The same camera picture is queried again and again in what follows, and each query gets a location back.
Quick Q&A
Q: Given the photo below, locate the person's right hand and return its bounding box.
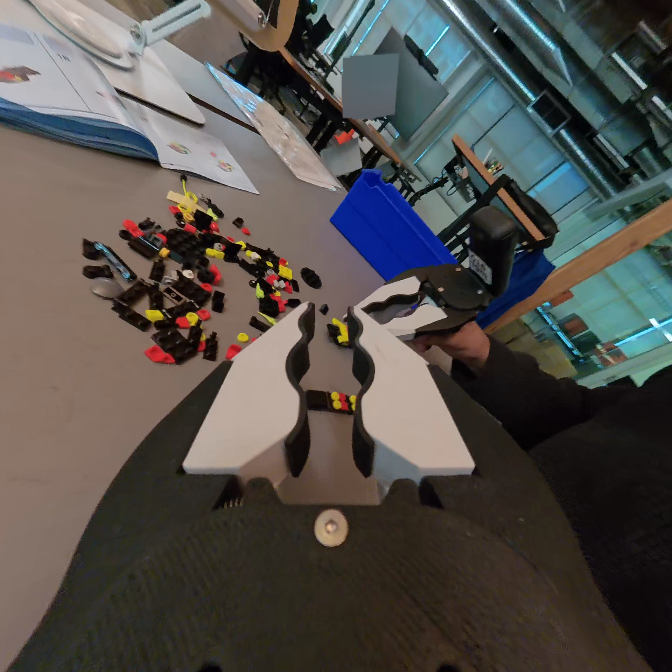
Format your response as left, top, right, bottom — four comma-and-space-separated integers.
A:
412, 320, 492, 369

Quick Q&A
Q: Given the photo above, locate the pile of lego pieces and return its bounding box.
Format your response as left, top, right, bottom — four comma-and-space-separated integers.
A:
81, 176, 323, 365

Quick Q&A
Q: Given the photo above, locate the grey monitor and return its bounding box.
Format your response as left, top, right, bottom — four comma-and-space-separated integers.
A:
375, 29, 449, 140

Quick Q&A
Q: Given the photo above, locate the white board pad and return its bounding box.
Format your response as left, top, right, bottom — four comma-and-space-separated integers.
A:
102, 44, 205, 127

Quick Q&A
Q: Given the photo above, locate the blue cloth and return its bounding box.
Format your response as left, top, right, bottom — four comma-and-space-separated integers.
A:
475, 251, 556, 329

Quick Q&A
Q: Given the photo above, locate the dark wooden-top table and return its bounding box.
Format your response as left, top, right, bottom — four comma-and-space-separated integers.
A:
278, 47, 405, 163

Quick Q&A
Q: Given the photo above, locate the curved wooden panel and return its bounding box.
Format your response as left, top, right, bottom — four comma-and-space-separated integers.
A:
210, 0, 300, 52

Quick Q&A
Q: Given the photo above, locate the clear plastic bag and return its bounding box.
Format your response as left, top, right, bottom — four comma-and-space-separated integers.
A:
207, 63, 342, 191

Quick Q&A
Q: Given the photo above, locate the wooden-top desk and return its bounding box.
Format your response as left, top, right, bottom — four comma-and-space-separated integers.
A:
451, 134, 558, 253

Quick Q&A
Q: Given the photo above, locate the silver air duct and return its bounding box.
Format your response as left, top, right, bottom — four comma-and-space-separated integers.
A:
441, 0, 573, 87

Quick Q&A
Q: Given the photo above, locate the wooden post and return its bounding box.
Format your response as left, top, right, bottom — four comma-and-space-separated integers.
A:
483, 197, 672, 334

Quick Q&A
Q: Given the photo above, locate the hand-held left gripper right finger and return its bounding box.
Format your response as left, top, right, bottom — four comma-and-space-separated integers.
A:
346, 306, 476, 489

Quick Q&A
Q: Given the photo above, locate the blue plastic bin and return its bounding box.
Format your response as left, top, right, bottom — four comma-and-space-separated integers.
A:
330, 169, 457, 281

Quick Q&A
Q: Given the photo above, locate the white magnifier lamp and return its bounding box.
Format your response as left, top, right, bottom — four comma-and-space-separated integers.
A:
29, 0, 211, 71

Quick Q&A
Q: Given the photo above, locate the lego instruction booklet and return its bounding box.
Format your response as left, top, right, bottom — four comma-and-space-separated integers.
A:
0, 23, 259, 195

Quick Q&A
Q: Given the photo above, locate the person's right forearm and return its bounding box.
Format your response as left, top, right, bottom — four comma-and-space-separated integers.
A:
450, 336, 631, 452

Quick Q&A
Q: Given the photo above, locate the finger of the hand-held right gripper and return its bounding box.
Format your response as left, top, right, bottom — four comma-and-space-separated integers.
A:
367, 303, 447, 339
356, 276, 425, 315

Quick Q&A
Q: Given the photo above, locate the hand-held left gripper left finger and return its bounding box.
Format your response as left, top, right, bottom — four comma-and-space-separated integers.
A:
183, 302, 316, 481

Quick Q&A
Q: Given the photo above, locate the long black lego strip assembly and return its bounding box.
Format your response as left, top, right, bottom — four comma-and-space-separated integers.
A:
306, 390, 359, 415

